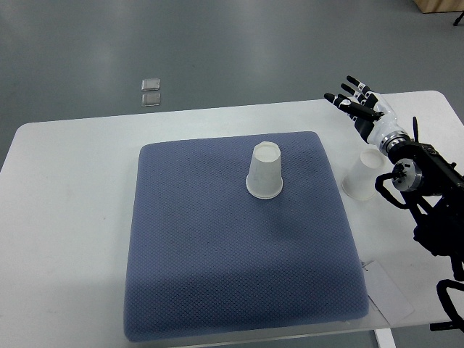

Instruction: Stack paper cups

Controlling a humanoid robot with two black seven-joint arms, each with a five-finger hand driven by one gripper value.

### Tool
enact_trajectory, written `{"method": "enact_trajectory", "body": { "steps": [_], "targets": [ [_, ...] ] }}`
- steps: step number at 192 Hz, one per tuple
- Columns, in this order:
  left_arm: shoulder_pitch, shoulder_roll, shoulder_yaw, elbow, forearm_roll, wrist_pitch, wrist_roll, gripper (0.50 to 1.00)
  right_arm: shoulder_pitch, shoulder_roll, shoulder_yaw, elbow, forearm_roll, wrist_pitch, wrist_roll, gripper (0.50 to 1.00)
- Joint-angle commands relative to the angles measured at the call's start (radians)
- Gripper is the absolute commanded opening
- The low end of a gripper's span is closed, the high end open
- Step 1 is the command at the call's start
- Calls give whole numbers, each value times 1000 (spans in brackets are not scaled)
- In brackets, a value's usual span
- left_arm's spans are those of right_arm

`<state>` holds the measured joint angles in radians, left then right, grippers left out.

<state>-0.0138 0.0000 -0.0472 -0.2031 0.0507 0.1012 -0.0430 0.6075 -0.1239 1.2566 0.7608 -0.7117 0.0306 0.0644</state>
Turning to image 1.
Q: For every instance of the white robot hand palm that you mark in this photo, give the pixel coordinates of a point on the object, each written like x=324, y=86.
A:
x=378, y=132

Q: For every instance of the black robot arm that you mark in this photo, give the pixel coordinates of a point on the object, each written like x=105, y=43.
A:
x=421, y=181

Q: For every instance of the upper floor metal plate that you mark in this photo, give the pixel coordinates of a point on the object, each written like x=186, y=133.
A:
x=150, y=84

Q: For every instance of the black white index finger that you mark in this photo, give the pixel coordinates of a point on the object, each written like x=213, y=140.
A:
x=342, y=103

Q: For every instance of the white table leg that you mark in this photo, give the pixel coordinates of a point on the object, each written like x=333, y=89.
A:
x=384, y=338

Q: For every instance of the white paper cup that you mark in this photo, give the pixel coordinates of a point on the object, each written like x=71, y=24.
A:
x=359, y=182
x=264, y=179

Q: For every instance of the blue fabric cushion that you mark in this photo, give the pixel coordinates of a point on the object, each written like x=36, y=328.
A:
x=207, y=257

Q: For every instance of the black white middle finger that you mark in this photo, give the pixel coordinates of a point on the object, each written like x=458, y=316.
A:
x=358, y=92

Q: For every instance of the white paper cup on cushion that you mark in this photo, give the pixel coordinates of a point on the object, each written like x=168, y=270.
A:
x=264, y=179

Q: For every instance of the black tripod leg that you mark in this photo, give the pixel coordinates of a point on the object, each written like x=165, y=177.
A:
x=458, y=19

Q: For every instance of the white paper tag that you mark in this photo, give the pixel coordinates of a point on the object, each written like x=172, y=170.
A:
x=385, y=294

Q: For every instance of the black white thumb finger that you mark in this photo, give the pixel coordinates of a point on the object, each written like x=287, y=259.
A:
x=361, y=111

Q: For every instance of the wooden furniture corner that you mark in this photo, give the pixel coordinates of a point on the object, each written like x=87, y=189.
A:
x=439, y=6

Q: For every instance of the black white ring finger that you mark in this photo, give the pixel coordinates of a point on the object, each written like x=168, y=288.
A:
x=353, y=81

